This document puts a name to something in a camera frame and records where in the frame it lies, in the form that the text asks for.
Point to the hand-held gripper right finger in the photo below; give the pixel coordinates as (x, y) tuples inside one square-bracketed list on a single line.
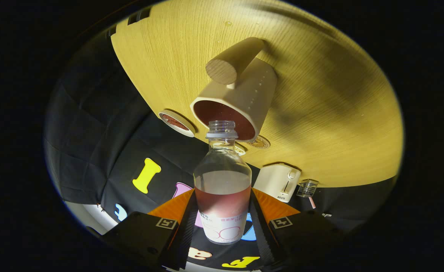
[(261, 236)]

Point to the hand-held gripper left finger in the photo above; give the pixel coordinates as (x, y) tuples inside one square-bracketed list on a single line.
[(186, 238)]

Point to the clear juice bottle pink label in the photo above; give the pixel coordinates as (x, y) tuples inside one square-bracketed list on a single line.
[(222, 204)]

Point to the round cork coaster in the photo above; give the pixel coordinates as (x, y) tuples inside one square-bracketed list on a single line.
[(261, 142)]

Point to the white toaster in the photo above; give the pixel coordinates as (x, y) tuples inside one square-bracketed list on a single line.
[(275, 181)]

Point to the pink straw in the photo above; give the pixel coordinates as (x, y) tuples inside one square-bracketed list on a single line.
[(312, 203)]

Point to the metal mesh holder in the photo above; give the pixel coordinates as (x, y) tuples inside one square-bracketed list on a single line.
[(307, 188)]

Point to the white divided grain tray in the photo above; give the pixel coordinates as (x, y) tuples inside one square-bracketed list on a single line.
[(240, 150)]

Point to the white round plate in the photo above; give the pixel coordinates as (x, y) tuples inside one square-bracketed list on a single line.
[(186, 129)]

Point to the red sausage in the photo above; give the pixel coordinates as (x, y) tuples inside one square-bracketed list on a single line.
[(173, 121)]

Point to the wooden table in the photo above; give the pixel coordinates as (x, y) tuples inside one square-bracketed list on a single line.
[(320, 132)]

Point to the black backdrop cloth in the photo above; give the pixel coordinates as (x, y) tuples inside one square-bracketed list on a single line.
[(104, 143)]

